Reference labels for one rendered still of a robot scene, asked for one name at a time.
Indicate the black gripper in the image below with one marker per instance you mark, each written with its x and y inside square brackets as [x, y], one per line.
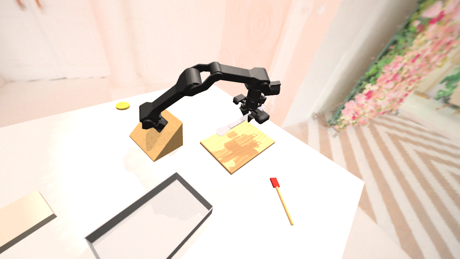
[251, 105]

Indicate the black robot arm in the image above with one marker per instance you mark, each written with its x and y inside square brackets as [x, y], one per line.
[189, 83]

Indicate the yellow flat disc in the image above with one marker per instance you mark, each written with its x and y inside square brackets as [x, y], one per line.
[123, 106]

